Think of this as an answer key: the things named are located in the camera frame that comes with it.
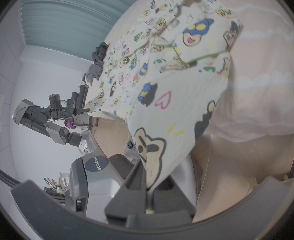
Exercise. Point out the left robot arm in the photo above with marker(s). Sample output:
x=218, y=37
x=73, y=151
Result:
x=28, y=111

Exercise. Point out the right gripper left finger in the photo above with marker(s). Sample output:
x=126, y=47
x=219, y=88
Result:
x=132, y=196

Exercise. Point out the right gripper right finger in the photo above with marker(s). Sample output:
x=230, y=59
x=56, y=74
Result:
x=172, y=199

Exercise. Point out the pale wooden bedside table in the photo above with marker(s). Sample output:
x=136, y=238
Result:
x=237, y=171

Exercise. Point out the bed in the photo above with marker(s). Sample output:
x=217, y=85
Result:
x=262, y=71

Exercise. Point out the blue-green curtain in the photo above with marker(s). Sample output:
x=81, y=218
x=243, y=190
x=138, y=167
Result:
x=74, y=21

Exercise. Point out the dark grey garment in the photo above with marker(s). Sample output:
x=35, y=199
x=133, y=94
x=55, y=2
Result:
x=94, y=71

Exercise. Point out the white printed pyjama top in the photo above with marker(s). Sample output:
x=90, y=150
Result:
x=174, y=84

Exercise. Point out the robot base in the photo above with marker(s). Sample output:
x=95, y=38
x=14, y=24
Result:
x=96, y=184

